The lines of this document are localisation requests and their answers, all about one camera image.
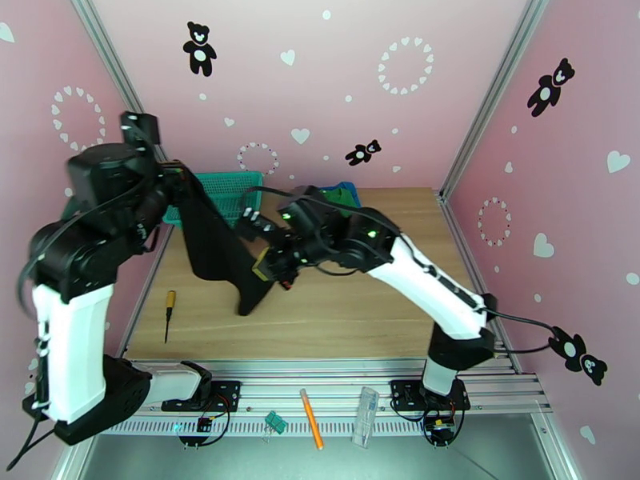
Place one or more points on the green ribbed shirt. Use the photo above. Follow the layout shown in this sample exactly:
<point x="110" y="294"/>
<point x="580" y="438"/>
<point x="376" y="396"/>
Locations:
<point x="340" y="196"/>

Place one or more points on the black garment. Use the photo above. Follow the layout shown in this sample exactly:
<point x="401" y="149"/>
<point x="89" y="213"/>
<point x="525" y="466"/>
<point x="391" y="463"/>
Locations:
<point x="215" y="243"/>

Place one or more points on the blue t-shirt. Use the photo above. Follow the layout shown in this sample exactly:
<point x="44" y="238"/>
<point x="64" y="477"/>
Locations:
<point x="356" y="193"/>

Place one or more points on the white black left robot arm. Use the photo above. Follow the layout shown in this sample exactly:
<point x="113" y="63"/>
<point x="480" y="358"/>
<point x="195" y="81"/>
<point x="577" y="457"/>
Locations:
<point x="70" y="353"/>

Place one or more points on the teal plastic laundry basket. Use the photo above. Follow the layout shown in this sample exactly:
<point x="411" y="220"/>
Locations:
<point x="230" y="186"/>

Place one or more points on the green binder clip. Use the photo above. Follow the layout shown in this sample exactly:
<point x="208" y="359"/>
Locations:
<point x="275" y="422"/>

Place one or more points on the orange pen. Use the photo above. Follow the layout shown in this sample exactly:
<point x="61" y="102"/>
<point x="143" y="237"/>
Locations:
<point x="311" y="418"/>

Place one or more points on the small black circuit board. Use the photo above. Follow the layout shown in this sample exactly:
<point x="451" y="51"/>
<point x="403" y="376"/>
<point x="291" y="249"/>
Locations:
<point x="204" y="424"/>

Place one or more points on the clear plastic case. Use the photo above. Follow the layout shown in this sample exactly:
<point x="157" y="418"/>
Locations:
<point x="365" y="416"/>

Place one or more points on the yellow black power connector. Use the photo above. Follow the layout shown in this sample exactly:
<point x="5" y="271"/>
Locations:
<point x="440" y="428"/>

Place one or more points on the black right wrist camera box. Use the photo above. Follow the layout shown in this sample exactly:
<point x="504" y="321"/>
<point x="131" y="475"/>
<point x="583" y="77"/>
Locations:
<point x="256" y="224"/>

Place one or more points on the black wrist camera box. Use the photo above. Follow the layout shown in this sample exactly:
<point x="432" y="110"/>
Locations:
<point x="256" y="224"/>
<point x="142" y="128"/>

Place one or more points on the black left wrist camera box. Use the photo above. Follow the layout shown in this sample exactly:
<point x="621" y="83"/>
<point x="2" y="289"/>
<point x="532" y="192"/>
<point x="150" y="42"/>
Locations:
<point x="142" y="128"/>

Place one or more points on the aluminium rail base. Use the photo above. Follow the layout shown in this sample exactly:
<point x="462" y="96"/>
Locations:
<point x="310" y="378"/>

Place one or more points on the aluminium frame post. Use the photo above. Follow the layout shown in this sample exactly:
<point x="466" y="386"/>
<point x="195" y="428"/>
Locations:
<point x="115" y="68"/>
<point x="492" y="93"/>

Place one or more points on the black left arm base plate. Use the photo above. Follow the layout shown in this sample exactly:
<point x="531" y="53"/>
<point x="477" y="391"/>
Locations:
<point x="227" y="393"/>

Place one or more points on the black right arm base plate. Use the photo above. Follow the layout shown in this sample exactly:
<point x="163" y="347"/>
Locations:
<point x="400" y="393"/>

